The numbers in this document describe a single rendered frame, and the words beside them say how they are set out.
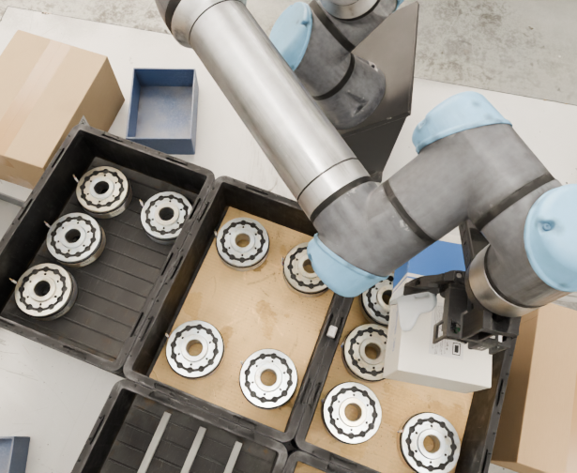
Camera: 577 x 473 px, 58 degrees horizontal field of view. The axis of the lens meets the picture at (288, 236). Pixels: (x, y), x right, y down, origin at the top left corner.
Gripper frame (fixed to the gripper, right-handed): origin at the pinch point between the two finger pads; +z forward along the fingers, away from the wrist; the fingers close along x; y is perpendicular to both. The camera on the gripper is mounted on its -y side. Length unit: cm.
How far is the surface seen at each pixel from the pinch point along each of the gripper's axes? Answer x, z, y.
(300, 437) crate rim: -15.5, 17.5, 20.0
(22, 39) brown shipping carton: -91, 25, -51
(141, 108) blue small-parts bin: -66, 41, -48
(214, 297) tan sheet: -35.4, 27.7, -1.7
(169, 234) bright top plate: -46, 25, -12
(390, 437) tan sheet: 0.8, 27.5, 17.0
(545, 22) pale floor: 70, 112, -175
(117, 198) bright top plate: -58, 25, -17
